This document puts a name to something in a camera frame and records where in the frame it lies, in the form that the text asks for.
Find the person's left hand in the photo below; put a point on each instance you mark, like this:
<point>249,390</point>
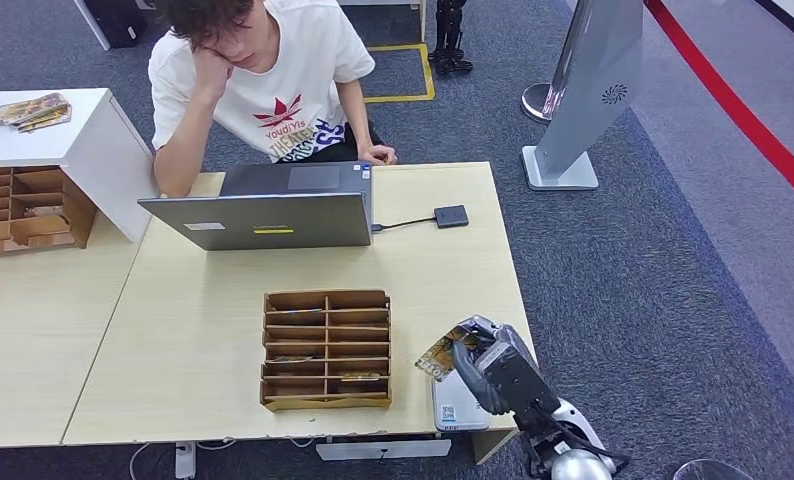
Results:
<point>378,156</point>

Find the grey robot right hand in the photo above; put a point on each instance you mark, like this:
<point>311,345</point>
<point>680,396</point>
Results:
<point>470,378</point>

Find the person's right hand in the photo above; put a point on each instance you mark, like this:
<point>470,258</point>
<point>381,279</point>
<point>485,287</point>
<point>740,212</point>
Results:
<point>210,73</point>

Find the thin room key card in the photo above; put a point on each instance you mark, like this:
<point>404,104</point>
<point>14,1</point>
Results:
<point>362,376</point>

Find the person's left forearm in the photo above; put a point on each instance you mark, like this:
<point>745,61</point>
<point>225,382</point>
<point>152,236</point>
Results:
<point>360,129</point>

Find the person's right forearm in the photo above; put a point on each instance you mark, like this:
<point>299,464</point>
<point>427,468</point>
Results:
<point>178,146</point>

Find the white card reader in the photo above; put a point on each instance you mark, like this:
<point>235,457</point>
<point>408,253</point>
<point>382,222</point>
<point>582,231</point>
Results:
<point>456,407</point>

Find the person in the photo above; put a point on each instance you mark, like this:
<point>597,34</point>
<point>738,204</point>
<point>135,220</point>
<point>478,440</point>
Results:
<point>284,73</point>

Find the wooden slotted card organizer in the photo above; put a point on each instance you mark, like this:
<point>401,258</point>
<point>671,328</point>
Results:
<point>331,331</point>

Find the blue edged card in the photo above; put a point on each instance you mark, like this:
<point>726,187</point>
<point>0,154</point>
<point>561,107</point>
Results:
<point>304,310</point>

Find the printed card in slot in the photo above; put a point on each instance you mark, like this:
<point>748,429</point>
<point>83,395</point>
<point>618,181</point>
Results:
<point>290,360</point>

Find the pale card on shelf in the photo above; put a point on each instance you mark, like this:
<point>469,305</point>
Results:
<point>44,211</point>

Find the small black USB box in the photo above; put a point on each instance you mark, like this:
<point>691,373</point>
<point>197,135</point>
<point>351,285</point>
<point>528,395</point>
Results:
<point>451,216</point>

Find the yellow floor tape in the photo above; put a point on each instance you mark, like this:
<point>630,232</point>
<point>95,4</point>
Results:
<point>427,73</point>

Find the grey under-desk bar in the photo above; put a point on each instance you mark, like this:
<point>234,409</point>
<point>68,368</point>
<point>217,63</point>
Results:
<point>384,450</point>

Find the grey laptop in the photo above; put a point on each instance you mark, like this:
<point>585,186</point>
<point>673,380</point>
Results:
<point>271,222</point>

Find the white slanted furniture leg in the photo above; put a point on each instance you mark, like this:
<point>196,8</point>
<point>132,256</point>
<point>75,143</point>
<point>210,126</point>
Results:
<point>92,26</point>

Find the white cabinet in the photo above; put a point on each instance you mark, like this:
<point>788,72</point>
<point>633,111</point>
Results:
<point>99,146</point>

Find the black legged stand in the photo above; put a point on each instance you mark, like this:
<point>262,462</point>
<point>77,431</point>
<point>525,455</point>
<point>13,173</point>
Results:
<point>448,33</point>

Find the chrome stanchion base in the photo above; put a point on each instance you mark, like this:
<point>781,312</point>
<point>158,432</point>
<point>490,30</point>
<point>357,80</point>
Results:
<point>536,102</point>

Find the silver kiosk stand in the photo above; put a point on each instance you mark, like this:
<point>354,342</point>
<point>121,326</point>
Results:
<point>589,86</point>

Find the wooden compartment shelf insert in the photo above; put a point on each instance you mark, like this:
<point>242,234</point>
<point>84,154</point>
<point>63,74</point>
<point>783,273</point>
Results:
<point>39,228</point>

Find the clear glass dome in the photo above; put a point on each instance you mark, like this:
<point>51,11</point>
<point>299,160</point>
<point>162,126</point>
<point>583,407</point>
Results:
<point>708,472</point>

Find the white power strip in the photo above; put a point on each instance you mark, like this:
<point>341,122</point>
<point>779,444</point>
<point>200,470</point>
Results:
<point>185,460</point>

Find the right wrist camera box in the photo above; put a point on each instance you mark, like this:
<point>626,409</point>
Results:
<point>519,384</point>

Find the white table frame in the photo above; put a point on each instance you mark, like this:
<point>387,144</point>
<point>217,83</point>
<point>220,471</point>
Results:
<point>423,20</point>

